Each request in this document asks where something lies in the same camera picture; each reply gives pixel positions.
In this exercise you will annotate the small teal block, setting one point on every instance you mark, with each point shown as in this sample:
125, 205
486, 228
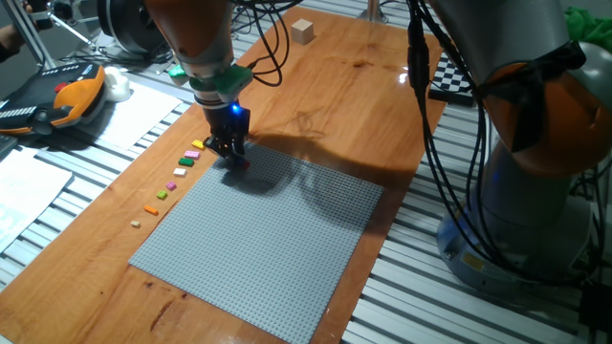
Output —
178, 74

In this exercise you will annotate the glossy wooden board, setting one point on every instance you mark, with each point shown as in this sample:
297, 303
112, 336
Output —
95, 267

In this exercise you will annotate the lime square Lego brick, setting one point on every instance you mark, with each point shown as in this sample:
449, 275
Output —
162, 194

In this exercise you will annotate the black white checkerboard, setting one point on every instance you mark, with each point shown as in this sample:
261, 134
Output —
452, 79

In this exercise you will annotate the pink Lego brick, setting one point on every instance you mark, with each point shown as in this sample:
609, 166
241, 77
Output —
192, 154

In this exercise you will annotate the white crumpled tissue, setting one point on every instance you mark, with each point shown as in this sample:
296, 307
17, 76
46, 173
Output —
117, 83

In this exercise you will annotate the black computer keyboard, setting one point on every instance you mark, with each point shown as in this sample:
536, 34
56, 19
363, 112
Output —
6, 145

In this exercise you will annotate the magenta square Lego brick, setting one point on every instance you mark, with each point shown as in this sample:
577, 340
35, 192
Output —
171, 185

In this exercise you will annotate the white paper sheet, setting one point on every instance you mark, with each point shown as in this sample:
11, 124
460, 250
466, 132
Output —
134, 114
28, 191

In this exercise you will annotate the green Lego brick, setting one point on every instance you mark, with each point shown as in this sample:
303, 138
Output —
186, 162

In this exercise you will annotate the green cloth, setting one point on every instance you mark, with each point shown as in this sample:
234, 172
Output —
593, 28

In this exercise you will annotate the black round spool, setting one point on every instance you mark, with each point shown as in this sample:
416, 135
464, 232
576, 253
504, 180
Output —
124, 24

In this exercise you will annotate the orange Lego brick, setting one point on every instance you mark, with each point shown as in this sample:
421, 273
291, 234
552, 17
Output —
151, 210

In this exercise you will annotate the silver frame post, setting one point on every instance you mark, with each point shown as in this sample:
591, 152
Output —
373, 10

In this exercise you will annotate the light wooden cube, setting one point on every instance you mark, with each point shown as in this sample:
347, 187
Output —
302, 31

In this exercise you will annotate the person's bare forearm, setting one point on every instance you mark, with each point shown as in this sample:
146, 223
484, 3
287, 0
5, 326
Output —
8, 37

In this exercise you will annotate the orange black teach pendant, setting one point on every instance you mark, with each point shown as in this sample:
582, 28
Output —
72, 95

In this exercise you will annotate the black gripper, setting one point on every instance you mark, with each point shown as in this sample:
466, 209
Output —
227, 123

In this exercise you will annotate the white Lego brick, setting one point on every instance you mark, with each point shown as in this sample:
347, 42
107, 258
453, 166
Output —
180, 172

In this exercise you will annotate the yellow Lego brick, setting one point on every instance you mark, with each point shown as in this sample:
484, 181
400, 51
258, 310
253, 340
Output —
199, 144

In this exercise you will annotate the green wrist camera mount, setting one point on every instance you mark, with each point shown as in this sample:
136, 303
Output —
232, 79

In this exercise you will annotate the grey metal strut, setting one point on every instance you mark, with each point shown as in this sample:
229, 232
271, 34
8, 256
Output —
72, 29
28, 33

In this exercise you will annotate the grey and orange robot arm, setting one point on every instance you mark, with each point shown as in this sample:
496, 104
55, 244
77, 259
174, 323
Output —
502, 28

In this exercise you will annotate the grey Lego baseplate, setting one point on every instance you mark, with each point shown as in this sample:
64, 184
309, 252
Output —
263, 239

